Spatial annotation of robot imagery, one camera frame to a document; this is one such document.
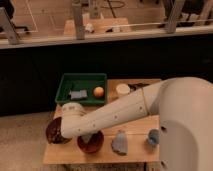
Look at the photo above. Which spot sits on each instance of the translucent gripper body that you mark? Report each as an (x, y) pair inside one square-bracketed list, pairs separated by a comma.
[(86, 138)]

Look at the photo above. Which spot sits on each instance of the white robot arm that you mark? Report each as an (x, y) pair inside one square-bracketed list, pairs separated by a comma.
[(185, 109)]

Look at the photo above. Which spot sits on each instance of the red bowl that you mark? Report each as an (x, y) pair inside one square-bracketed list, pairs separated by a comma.
[(94, 145)]

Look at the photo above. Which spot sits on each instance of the brown bowl with nuts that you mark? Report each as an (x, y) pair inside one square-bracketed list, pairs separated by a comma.
[(53, 132)]

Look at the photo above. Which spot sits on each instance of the crumpled blue cloth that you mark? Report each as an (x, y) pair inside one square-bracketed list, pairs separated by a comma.
[(119, 144)]

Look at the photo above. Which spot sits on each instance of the blue sponge in tray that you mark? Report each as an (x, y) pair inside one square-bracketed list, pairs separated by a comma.
[(78, 95)]

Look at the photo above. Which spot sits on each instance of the orange peach fruit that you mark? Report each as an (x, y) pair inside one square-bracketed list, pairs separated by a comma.
[(98, 92)]

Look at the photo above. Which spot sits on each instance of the green plastic tray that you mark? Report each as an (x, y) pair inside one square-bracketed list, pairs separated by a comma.
[(82, 81)]

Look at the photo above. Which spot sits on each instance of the white paper cup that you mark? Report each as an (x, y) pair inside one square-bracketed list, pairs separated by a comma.
[(122, 89)]

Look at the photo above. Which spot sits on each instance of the blue mug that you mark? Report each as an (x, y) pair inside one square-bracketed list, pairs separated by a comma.
[(153, 137)]

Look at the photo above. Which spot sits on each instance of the black handled tool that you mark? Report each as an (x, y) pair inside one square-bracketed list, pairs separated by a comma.
[(136, 86)]

